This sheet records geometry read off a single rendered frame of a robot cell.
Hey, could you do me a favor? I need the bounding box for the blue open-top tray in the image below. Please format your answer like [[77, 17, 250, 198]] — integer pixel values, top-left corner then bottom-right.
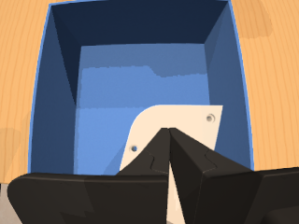
[[27, 0, 252, 175]]

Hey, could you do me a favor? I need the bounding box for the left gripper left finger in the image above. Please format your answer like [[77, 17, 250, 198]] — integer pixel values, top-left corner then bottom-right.
[[7, 127, 171, 224]]

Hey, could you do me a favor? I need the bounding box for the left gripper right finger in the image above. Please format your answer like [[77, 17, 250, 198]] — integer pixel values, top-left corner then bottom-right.
[[168, 127, 299, 224]]

